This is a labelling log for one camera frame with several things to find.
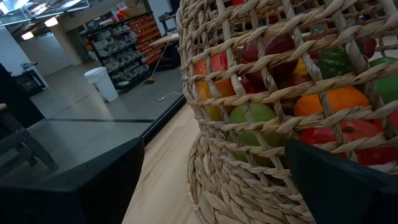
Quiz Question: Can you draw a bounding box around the broom with orange head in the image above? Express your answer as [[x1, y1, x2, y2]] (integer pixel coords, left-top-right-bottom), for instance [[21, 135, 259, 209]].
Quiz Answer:
[[144, 42, 170, 85]]

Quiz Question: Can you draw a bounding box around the black equipment cart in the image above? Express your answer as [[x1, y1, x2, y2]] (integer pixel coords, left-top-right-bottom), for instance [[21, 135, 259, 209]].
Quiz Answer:
[[12, 62, 47, 98]]

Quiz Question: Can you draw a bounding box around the white cable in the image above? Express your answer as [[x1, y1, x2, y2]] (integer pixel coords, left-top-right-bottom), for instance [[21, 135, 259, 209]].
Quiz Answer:
[[157, 91, 183, 103]]

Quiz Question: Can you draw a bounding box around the yellow bell pepper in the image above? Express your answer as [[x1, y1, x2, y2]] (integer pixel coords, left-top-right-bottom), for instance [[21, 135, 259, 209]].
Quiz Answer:
[[292, 58, 309, 76]]

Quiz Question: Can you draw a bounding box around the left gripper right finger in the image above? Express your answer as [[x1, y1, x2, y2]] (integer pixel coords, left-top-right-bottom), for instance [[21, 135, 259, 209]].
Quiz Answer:
[[284, 138, 398, 224]]

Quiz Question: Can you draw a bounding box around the white trash bin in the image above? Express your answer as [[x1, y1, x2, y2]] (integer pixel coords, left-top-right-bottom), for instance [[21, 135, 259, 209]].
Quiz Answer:
[[83, 66, 120, 103]]

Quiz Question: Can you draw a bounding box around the green mango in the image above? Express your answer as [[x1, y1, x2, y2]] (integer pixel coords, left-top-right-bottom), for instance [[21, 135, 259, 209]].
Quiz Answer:
[[368, 56, 398, 105]]

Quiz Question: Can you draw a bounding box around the dark green striped fruit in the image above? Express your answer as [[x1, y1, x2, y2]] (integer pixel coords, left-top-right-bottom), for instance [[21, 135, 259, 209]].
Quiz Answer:
[[317, 46, 357, 80]]

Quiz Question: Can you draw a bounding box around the ceiling strip light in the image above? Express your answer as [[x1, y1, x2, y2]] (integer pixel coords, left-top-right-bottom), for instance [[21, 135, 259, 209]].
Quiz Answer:
[[44, 16, 60, 28]]

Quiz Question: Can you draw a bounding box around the red orange mango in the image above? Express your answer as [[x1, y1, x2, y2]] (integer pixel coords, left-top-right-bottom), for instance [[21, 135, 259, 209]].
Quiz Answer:
[[194, 52, 237, 121]]

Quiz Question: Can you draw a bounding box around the orange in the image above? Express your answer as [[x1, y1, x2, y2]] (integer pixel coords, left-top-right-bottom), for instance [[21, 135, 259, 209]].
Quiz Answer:
[[293, 85, 371, 118]]

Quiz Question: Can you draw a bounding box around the red apple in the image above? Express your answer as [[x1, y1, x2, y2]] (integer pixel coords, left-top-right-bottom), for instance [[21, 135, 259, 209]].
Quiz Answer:
[[360, 37, 377, 60], [298, 119, 398, 166]]

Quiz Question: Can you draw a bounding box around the orange parts bin rack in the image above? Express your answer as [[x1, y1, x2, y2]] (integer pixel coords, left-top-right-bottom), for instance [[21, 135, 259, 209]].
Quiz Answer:
[[126, 14, 165, 67]]

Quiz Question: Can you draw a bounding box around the small green fruit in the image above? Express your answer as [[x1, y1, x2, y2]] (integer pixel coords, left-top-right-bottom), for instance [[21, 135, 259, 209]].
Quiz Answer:
[[226, 102, 290, 167]]

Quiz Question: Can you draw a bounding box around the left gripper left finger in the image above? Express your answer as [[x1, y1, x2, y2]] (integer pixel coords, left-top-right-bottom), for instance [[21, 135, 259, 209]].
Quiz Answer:
[[0, 137, 146, 224]]

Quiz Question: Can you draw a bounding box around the light wooden table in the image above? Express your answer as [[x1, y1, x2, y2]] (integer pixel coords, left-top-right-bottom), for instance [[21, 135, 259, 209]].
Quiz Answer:
[[148, 31, 182, 48]]

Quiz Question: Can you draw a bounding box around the black shelf with grey bins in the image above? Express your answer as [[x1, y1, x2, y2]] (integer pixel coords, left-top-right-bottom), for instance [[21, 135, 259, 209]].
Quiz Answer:
[[80, 12, 154, 94]]

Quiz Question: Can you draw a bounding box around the black aluminium frame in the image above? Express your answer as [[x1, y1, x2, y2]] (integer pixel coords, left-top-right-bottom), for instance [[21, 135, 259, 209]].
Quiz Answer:
[[141, 95, 188, 146]]

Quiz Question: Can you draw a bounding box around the woven wicker basket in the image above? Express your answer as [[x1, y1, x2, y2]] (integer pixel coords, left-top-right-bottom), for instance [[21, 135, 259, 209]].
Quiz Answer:
[[175, 0, 398, 224]]

